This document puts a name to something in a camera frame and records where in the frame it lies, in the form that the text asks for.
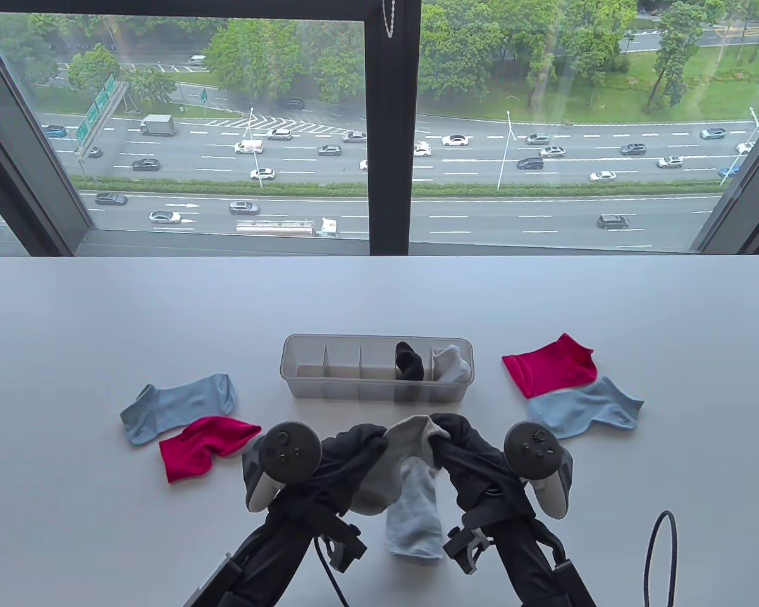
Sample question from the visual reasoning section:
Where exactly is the dark window frame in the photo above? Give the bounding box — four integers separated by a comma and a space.
0, 0, 759, 257

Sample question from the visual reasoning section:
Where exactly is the person's right forearm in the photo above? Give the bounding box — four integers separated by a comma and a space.
481, 512, 583, 607

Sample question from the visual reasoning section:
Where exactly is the clear plastic divided organizer box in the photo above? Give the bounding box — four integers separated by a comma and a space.
280, 334, 475, 403

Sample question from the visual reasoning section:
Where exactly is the person's right hand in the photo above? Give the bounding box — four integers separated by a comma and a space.
429, 412, 535, 527

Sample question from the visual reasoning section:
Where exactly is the person's left hand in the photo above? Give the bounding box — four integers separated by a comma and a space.
269, 423, 390, 529

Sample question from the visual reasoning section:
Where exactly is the black box with white label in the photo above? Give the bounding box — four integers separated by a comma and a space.
182, 553, 242, 607
552, 558, 596, 607

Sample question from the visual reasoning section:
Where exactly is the grey handheld controller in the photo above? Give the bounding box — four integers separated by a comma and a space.
503, 421, 574, 520
242, 421, 323, 513

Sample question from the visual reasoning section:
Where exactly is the person's left forearm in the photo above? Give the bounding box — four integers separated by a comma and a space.
218, 509, 339, 607

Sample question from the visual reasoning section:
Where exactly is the light blue sock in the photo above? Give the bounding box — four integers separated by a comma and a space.
526, 377, 645, 441
120, 373, 237, 446

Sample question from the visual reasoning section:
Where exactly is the green road sign gantry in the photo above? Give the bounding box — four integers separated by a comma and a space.
73, 75, 130, 159

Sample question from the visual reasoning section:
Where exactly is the grey sock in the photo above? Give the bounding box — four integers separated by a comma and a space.
385, 458, 445, 564
352, 415, 454, 517

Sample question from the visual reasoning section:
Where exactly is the thin black cable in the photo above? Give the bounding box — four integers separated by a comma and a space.
315, 536, 350, 607
643, 510, 678, 607

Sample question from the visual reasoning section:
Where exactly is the red sock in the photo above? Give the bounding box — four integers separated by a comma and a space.
502, 333, 598, 400
158, 416, 262, 484

